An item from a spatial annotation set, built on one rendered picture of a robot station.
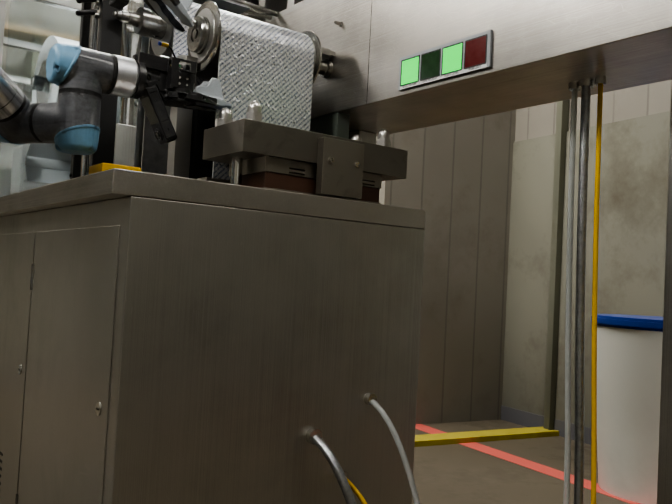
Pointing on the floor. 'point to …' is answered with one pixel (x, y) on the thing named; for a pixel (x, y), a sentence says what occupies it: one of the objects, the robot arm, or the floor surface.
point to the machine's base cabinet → (204, 355)
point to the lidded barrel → (629, 405)
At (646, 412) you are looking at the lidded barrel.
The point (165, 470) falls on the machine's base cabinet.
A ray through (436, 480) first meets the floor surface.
